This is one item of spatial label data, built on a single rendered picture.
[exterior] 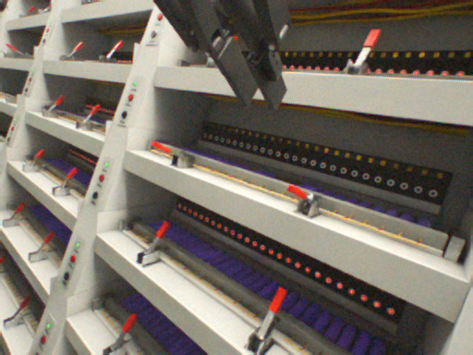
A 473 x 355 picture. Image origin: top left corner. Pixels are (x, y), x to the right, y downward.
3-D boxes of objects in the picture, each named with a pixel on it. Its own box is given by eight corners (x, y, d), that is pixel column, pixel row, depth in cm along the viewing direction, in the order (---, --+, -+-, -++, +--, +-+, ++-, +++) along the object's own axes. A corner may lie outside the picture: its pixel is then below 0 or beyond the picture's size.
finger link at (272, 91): (260, 34, 24) (266, 34, 23) (282, 90, 29) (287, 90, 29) (244, 59, 23) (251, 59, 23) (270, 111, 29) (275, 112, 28)
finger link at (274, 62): (255, 23, 22) (287, 20, 20) (274, 69, 26) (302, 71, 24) (247, 36, 22) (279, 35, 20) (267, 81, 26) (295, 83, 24)
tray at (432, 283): (454, 324, 26) (493, 235, 24) (123, 168, 60) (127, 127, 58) (446, 261, 42) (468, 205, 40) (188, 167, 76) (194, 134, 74)
